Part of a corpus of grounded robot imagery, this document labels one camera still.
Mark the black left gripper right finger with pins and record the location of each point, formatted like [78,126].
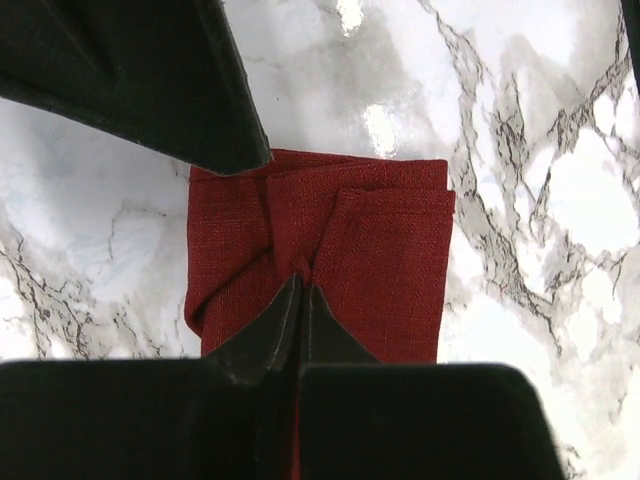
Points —
[425,420]

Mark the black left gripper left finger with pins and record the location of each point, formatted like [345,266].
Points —
[150,415]

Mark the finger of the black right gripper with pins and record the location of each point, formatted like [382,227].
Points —
[165,74]

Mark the dark red cloth napkin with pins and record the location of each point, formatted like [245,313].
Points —
[316,285]

